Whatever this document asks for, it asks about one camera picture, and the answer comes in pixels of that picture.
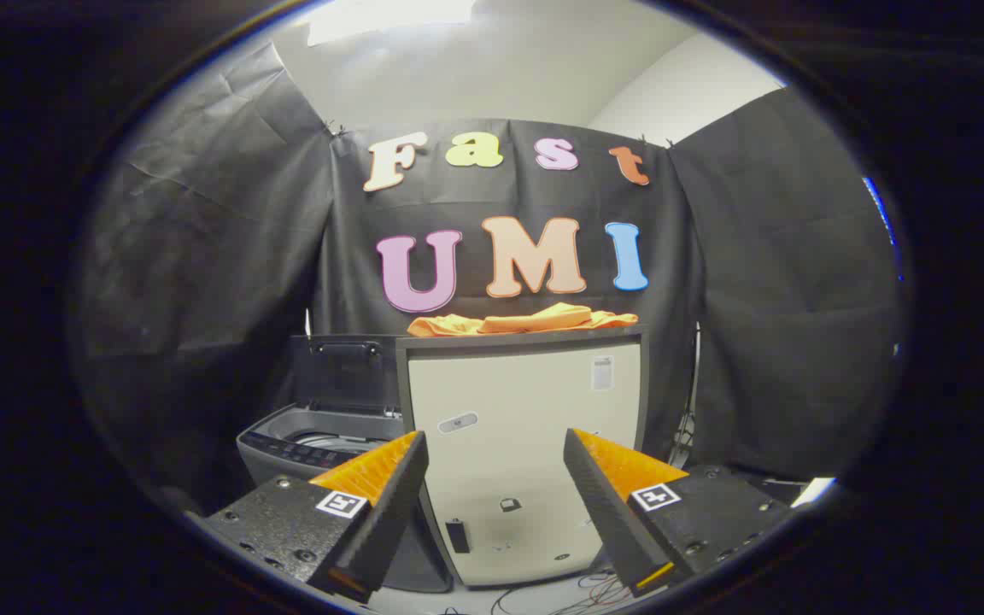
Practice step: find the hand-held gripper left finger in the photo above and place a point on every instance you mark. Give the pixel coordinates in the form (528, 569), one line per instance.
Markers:
(389, 504)

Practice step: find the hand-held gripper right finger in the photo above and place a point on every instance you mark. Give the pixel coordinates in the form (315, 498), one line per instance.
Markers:
(607, 512)

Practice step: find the grey washing machine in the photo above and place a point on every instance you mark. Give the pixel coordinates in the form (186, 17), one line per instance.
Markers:
(287, 448)

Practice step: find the dark washing machine lid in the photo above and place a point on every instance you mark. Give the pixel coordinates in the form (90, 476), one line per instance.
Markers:
(347, 376)

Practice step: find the orange shirt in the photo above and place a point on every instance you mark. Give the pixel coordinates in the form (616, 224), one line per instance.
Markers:
(526, 322)

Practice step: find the white cabinet with grey top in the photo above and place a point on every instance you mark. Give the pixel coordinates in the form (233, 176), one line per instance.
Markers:
(509, 401)

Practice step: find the small white flat object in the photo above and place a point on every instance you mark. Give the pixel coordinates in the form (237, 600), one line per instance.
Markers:
(815, 491)

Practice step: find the black backdrop cloth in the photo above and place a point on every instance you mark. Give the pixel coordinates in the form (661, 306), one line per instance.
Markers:
(202, 256)

